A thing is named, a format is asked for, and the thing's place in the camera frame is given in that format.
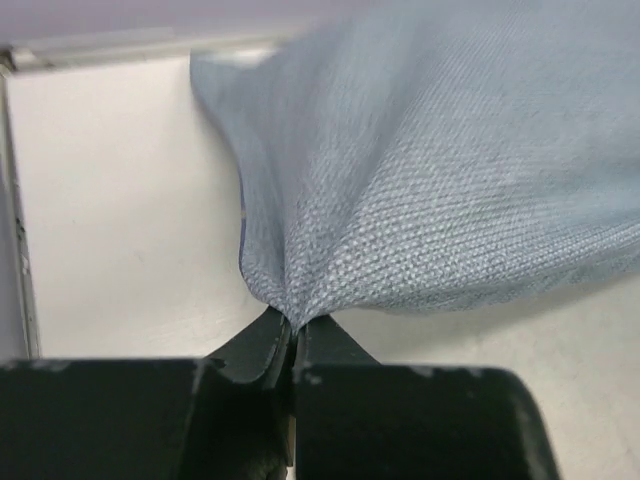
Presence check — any aluminium rail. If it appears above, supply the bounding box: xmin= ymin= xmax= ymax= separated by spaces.
xmin=1 ymin=66 xmax=41 ymax=359
xmin=1 ymin=27 xmax=288 ymax=72

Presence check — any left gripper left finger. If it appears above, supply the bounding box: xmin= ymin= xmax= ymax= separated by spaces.
xmin=1 ymin=309 xmax=291 ymax=479

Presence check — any aluminium left side rail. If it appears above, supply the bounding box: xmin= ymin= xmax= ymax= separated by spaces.
xmin=1 ymin=66 xmax=41 ymax=359

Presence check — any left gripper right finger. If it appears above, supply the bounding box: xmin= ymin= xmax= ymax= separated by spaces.
xmin=293 ymin=316 xmax=559 ymax=480

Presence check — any aluminium back rail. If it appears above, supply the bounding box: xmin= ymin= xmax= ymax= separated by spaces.
xmin=1 ymin=27 xmax=288 ymax=72

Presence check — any blue-grey pillowcase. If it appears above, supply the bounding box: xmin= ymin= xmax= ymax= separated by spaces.
xmin=190 ymin=1 xmax=639 ymax=326

